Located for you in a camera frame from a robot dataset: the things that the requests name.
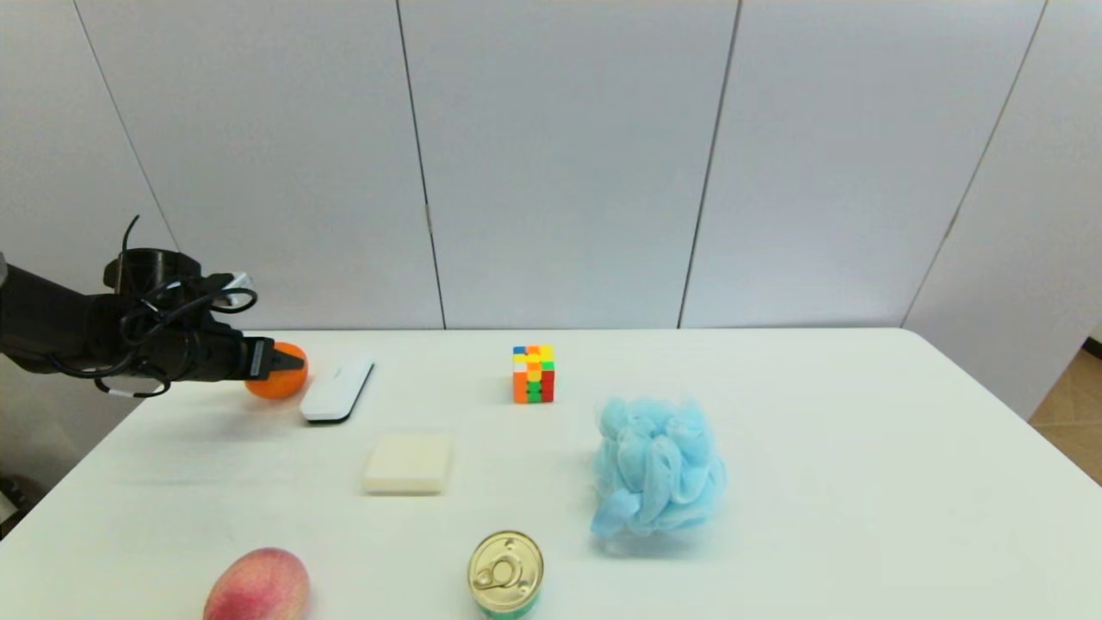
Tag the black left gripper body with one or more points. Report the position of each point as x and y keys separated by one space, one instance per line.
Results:
x=232 y=357

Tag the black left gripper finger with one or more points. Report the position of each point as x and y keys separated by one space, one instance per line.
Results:
x=286 y=360

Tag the orange fruit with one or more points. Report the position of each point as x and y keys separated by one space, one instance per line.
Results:
x=275 y=387

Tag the white oblong case black base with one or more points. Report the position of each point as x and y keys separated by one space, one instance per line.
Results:
x=336 y=392

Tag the cream soap bar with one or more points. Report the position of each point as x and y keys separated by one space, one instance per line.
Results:
x=407 y=465

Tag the red yellow mango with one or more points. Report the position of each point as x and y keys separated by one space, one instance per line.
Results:
x=258 y=590

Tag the multicolour puzzle cube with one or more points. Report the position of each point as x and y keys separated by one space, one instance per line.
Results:
x=534 y=375

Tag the dark background floor object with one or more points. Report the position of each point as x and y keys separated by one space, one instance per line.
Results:
x=13 y=499

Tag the green tin can gold lid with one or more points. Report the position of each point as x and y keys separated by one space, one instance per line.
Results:
x=505 y=570

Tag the light blue mesh bath loofah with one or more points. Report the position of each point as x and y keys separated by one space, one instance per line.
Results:
x=659 y=465

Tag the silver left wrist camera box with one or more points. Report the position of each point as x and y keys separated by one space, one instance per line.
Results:
x=237 y=282

